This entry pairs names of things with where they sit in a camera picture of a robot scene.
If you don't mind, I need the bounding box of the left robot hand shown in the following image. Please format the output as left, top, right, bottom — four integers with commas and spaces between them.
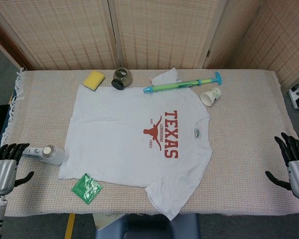
0, 143, 35, 195

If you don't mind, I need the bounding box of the white handheld steam iron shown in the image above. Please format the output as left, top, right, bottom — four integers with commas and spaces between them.
22, 144, 65, 166

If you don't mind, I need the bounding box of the white Texas print T-shirt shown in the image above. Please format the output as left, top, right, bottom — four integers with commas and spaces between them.
58, 67, 213, 221

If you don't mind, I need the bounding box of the beige woven tablecloth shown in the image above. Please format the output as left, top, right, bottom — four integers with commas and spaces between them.
0, 68, 299, 218

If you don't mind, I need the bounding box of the white power strip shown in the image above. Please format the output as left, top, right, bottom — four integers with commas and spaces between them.
289, 84, 299, 110

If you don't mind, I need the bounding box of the green tea packet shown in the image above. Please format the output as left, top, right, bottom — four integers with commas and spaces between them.
71, 173, 103, 206

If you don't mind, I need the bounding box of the white paper cup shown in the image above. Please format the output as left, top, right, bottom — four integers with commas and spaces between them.
200, 87, 222, 107

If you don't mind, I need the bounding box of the yellow sponge green base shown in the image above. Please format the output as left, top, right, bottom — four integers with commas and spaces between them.
83, 70, 106, 92

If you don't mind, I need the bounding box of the green blue water pump toy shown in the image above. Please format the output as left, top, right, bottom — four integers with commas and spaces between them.
143, 72, 223, 95

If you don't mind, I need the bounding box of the glass jar black lid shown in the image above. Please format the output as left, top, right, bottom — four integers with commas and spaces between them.
111, 67, 134, 90

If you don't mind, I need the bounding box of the woven folding screen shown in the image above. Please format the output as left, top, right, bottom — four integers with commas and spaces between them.
0, 0, 299, 87

